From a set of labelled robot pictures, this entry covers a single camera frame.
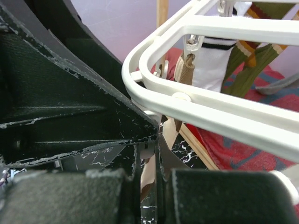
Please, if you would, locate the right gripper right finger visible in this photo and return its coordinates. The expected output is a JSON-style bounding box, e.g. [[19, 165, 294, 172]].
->
[[156, 137, 299, 224]]

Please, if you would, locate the olive green ribbed sock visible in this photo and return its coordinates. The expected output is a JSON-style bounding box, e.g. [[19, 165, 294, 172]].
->
[[221, 2, 295, 98]]

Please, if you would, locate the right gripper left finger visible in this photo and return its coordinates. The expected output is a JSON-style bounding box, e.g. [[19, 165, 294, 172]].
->
[[0, 146, 141, 224]]

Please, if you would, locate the wooden clothes rack frame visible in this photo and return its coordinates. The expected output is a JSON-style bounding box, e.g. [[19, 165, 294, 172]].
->
[[157, 0, 219, 170]]

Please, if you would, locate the red patterned pillow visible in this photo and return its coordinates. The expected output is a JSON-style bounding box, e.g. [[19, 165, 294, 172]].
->
[[149, 46, 299, 210]]

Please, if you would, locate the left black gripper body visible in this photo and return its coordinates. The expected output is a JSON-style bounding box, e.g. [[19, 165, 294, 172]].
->
[[0, 0, 158, 167]]

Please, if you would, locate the grey striped sock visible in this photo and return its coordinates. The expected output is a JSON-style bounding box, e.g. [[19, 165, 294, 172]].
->
[[256, 73, 299, 95]]

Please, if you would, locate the white plastic clip hanger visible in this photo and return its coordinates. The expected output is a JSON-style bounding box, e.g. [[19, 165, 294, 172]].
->
[[121, 0, 299, 163]]

